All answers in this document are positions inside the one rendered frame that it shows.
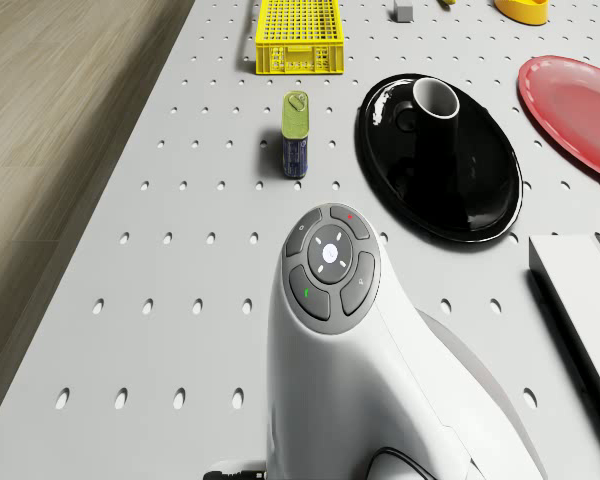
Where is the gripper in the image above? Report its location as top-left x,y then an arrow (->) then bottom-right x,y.
202,458 -> 269,480

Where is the black mug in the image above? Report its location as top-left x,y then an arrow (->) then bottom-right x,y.
394,76 -> 476,229

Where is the flat-sided can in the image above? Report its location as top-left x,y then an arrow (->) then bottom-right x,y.
280,90 -> 311,179

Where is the black stove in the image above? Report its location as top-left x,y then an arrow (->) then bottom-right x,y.
527,231 -> 600,436

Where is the black plate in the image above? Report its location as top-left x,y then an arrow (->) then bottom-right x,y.
354,73 -> 525,245

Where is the yellow basket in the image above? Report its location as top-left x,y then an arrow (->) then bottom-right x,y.
254,0 -> 346,77

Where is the red plate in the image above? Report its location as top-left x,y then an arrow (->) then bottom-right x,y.
517,55 -> 600,185

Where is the yellow bowl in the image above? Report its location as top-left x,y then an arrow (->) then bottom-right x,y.
493,0 -> 550,27

